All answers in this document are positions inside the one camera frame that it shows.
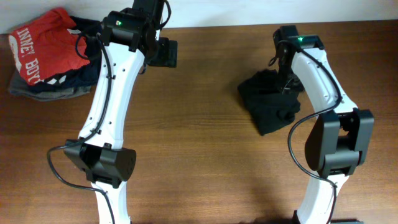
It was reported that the black t-shirt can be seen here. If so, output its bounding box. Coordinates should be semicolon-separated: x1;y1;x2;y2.
237;69;300;136

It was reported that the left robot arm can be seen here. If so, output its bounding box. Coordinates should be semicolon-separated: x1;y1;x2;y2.
63;8;177;223

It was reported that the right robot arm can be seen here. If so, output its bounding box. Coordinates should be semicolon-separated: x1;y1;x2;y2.
274;35;374;224

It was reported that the navy folded garment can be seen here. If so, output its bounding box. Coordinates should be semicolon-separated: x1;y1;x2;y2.
28;16;101;93

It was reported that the red folded printed t-shirt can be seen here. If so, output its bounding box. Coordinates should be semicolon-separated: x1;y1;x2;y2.
9;7;90;86

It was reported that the grey folded garment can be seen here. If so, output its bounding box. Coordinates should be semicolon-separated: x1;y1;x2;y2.
8;70;91;101

